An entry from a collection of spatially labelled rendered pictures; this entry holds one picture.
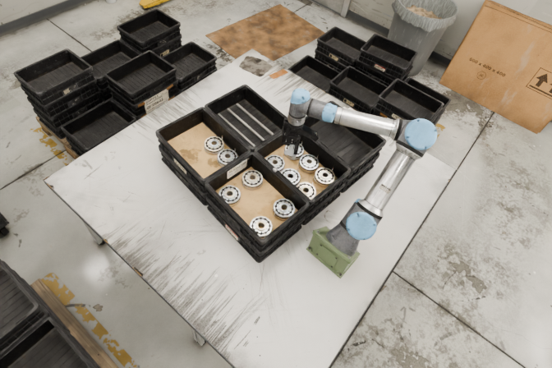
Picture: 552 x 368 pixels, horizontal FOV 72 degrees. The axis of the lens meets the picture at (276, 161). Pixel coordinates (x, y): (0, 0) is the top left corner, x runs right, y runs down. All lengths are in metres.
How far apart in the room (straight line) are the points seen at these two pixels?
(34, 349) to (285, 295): 1.17
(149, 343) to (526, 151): 3.39
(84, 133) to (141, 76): 0.57
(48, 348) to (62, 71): 1.86
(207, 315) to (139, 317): 0.85
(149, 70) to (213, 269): 1.74
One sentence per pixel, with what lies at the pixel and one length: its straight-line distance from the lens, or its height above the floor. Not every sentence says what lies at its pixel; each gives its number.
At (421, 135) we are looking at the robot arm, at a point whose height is 1.38.
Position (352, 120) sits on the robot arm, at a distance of 1.67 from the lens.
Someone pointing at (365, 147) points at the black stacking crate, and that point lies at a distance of 2.16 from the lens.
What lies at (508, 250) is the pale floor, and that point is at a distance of 3.28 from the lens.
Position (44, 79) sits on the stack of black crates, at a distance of 3.16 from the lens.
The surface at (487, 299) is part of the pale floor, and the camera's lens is 3.00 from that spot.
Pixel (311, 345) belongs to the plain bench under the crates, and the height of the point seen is 0.70.
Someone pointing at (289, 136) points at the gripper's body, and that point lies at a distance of 1.68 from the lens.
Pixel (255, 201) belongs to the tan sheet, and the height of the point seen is 0.83.
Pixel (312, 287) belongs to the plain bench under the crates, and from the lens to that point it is 1.82.
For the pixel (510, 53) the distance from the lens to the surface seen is 4.13.
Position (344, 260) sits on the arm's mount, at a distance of 1.73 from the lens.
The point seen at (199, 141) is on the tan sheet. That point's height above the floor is 0.83.
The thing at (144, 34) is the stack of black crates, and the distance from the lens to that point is 3.43.
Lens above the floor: 2.37
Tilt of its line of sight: 51 degrees down
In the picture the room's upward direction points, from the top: 9 degrees clockwise
